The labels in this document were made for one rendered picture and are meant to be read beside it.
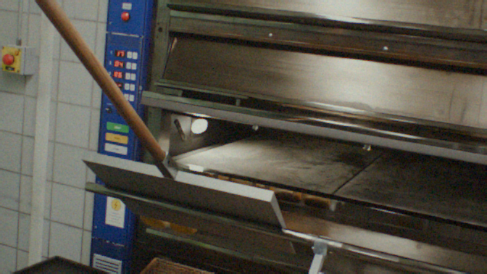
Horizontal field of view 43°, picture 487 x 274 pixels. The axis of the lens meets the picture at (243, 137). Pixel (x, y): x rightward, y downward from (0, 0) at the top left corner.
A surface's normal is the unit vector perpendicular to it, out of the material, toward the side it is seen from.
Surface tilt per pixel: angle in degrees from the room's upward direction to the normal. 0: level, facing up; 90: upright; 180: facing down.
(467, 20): 70
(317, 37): 90
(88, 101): 90
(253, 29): 90
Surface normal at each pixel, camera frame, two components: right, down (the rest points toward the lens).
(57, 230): -0.39, 0.12
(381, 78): -0.32, -0.22
